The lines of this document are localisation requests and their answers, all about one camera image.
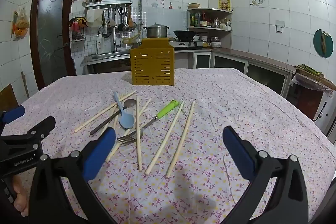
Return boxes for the yellow slotted utensil holder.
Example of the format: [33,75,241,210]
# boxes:
[130,38,175,86]

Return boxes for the green round hanging board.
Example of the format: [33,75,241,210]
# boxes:
[313,29,334,58]

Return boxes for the steel cooking pot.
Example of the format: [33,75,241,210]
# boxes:
[143,24,170,39]

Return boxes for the stack of white bowls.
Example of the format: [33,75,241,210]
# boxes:
[210,36,222,49]

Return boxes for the green frog handle fork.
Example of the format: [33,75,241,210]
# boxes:
[116,100,180,146]

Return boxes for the yellow mesh bag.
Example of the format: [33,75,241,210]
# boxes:
[123,31,142,45]

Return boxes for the steel kitchen sink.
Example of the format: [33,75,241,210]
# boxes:
[88,52,131,60]

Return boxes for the white wall utensil rack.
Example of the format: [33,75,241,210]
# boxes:
[85,0,133,10]

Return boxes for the chrome faucet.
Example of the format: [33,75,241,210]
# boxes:
[104,18,122,52]

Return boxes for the black hanging ladle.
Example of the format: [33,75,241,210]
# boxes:
[118,5,125,32]

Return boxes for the wooden stick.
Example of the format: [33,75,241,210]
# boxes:
[21,72,30,98]

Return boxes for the metal spoon dark handle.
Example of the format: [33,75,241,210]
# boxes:
[89,98,137,135]

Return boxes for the floral pink tablecloth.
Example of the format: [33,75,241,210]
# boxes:
[0,68,330,224]

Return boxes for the kitchen counter with cabinets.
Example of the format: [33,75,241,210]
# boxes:
[80,47,298,100]

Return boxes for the bunch of wooden chopsticks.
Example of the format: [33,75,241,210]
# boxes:
[74,90,196,178]

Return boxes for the white hanging cloth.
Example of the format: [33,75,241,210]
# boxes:
[87,9,105,28]

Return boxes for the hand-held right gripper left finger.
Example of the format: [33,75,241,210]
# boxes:
[28,126,117,224]

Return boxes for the small wire wall basket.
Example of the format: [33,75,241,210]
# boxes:
[71,30,86,42]

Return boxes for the red yellow rubber gloves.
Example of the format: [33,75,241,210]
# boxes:
[69,17,88,30]

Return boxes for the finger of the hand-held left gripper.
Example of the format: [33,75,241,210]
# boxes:
[0,105,26,132]
[0,115,56,159]

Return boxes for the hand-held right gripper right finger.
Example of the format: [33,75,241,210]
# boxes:
[223,126,309,224]

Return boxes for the brown framed glass door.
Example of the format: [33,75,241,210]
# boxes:
[30,0,76,90]

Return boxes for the person's left hand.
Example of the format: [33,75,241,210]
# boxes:
[13,176,29,216]

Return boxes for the white corner shelf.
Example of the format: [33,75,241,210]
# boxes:
[186,7,233,32]

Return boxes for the brown hanging skimmer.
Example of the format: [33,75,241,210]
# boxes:
[128,5,137,30]

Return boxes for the light blue plastic spoon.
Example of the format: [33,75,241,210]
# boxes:
[113,91,135,129]

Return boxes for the steel hanging ladle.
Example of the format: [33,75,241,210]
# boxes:
[123,5,130,32]

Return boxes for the orange hanging plastic bag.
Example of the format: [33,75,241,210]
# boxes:
[12,10,29,41]

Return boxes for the steel gas stove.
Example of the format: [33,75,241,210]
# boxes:
[168,40,204,50]

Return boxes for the black wok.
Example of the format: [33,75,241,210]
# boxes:
[173,30,208,40]

